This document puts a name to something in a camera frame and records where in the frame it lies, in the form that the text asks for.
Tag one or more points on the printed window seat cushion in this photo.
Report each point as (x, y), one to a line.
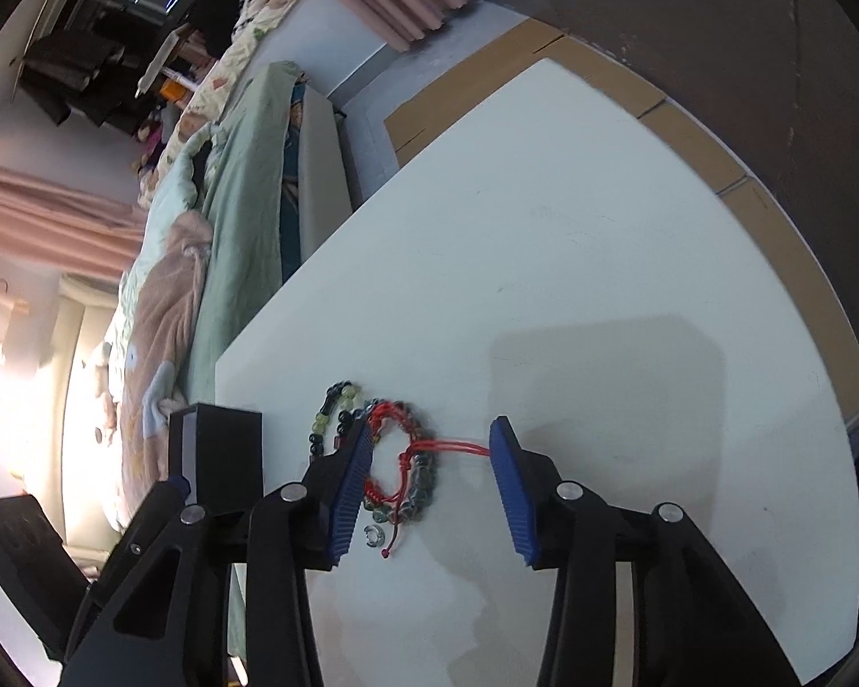
(250, 36)

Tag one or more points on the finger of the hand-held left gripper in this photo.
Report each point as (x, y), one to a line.
(154, 515)

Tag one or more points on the flat cardboard sheet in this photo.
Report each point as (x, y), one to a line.
(794, 243)

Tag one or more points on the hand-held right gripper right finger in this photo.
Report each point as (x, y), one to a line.
(515, 501)

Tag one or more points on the black bag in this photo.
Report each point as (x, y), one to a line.
(218, 14)

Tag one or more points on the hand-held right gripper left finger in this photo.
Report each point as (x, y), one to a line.
(347, 501)

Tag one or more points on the grey bed frame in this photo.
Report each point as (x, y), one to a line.
(326, 172)

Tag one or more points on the black box with white inside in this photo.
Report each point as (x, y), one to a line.
(229, 458)

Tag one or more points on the pink floral blanket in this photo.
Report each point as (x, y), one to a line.
(164, 300)

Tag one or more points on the green bed sheet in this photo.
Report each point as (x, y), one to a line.
(250, 193)

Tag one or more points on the pile of plush toys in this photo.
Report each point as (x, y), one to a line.
(150, 143)

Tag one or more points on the white desk lamp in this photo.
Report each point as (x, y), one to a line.
(161, 61)

